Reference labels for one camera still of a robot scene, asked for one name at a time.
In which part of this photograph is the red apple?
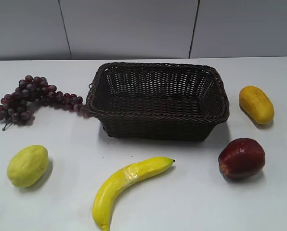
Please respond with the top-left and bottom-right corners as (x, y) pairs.
(218, 138), (265, 180)

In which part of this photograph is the purple grape bunch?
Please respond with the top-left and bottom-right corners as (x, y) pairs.
(0, 75), (91, 131)

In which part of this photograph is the dark brown wicker basket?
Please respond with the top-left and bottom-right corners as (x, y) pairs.
(86, 62), (230, 141)

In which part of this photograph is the yellow green lemon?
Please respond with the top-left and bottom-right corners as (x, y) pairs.
(7, 145), (49, 188)

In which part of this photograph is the yellow banana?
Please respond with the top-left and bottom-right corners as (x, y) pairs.
(92, 156), (175, 231)

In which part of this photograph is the orange yellow mango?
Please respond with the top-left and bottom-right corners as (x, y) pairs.
(239, 86), (274, 125)

